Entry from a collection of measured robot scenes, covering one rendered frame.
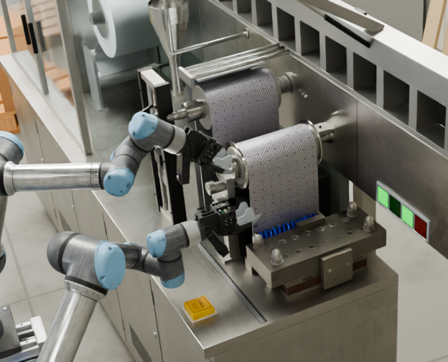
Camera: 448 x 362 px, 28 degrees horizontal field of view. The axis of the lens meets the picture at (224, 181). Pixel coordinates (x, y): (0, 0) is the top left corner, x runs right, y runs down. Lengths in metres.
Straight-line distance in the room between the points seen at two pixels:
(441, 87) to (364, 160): 0.50
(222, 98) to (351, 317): 0.78
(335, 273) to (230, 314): 0.34
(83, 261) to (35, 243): 2.47
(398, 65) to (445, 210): 0.40
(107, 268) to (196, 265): 0.64
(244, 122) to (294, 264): 0.51
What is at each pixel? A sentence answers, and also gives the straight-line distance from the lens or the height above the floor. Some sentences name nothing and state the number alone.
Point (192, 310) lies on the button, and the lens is 2.68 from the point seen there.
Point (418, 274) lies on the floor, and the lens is 4.31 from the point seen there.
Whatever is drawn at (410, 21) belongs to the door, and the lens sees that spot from 6.45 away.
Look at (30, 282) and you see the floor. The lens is 4.52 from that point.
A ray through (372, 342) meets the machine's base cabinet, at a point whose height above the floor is 0.67.
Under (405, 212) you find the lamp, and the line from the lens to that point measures 2.57.
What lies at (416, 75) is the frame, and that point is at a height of 1.62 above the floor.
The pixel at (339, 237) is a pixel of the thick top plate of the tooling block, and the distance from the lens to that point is 2.76.
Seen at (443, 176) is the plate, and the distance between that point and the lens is 2.37.
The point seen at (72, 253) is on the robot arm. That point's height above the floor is 1.29.
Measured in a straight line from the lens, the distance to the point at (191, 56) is 3.64.
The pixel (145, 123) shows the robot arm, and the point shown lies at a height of 1.50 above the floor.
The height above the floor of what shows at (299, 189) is 1.14.
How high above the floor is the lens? 2.61
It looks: 31 degrees down
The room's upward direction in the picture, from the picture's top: 6 degrees counter-clockwise
